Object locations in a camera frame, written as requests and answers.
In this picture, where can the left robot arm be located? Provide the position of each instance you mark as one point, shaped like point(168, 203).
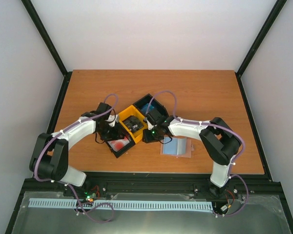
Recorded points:
point(49, 161)

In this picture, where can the left black frame post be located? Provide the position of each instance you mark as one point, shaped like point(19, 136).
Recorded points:
point(33, 14)

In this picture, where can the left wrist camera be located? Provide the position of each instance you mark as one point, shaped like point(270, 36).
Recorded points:
point(113, 120)

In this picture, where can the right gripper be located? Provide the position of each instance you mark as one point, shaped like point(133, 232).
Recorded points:
point(148, 139)

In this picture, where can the black aluminium rail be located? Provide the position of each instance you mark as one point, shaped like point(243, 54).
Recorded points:
point(195, 185)

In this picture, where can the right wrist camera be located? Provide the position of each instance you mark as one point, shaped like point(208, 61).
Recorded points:
point(150, 122)

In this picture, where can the black frame post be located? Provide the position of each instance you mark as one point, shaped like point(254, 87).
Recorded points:
point(271, 18)
point(33, 14)

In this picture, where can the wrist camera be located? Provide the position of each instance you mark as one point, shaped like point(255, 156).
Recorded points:
point(113, 120)
point(150, 122)

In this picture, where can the pink leather card holder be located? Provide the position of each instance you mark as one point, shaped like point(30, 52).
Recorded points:
point(177, 147)

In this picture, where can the light blue cable duct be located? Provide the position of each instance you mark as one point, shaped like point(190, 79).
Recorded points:
point(123, 205)

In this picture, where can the red and white card stack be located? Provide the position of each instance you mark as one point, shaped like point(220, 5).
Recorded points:
point(119, 144)

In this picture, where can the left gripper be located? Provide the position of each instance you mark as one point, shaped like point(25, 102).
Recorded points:
point(116, 135)

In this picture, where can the three-compartment card bin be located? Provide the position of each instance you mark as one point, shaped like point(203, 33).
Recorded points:
point(133, 110)

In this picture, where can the right black frame post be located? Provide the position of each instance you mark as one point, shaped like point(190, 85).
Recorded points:
point(271, 18)

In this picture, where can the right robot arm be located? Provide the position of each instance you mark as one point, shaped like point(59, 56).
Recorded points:
point(222, 144)

